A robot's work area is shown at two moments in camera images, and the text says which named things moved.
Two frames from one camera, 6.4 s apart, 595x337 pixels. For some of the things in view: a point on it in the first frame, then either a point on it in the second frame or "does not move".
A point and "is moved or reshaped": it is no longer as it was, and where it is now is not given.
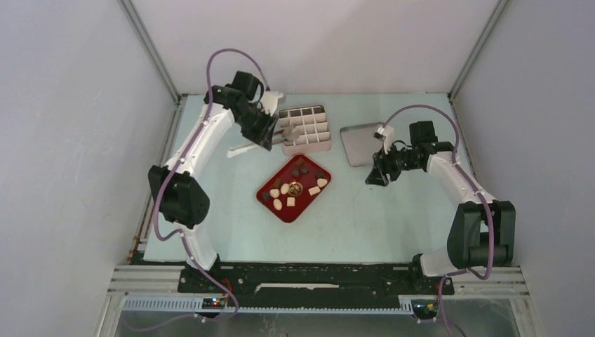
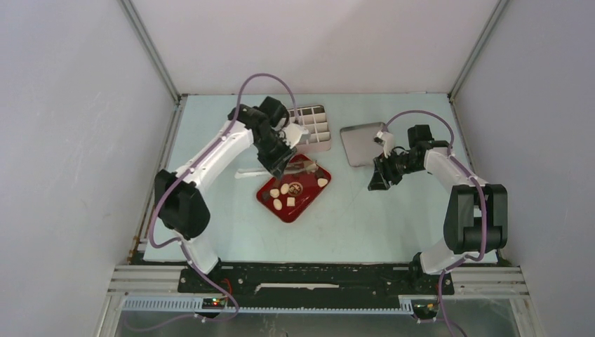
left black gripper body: x=256 y=124 → x=273 y=151
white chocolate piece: x=274 y=192 does not move
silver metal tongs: x=278 y=136 is moved or reshaped
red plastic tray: x=293 y=189 does not move
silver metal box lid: x=360 y=144 does not move
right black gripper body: x=394 y=162 does not move
